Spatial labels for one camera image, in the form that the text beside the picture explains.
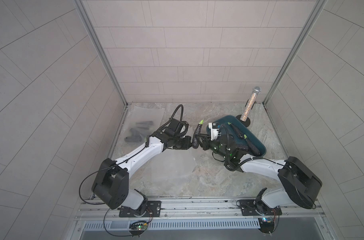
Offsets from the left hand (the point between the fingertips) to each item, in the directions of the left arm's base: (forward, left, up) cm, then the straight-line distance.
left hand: (194, 144), depth 81 cm
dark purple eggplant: (0, 0, +5) cm, 5 cm away
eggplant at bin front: (+1, -36, -8) cm, 37 cm away
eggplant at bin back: (+15, -28, -8) cm, 33 cm away
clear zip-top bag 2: (-10, +14, -11) cm, 20 cm away
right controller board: (-35, -33, -12) cm, 50 cm away
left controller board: (-36, +26, -11) cm, 46 cm away
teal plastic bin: (+8, -31, -11) cm, 33 cm away
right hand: (+2, -1, +4) cm, 5 cm away
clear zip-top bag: (+21, +34, -8) cm, 41 cm away
